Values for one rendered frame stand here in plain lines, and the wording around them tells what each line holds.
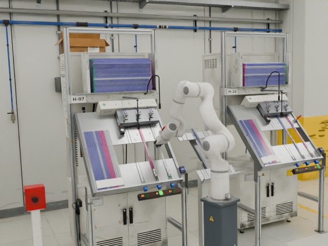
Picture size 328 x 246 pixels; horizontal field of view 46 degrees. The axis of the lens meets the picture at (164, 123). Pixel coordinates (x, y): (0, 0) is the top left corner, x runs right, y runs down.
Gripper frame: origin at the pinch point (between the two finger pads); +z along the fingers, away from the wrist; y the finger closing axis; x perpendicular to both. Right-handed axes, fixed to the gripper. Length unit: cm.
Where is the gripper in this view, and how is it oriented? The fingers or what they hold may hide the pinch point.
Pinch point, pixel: (158, 144)
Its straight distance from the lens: 309.9
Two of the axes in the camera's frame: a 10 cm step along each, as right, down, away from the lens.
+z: -3.4, 4.6, 8.2
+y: -9.1, 0.8, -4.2
